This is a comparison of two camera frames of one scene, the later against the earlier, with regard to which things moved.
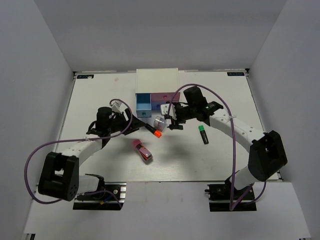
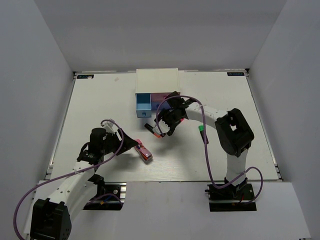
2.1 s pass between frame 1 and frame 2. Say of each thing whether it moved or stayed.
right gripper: moved
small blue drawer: stayed
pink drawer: stayed
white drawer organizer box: stayed
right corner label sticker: stayed
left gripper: moved
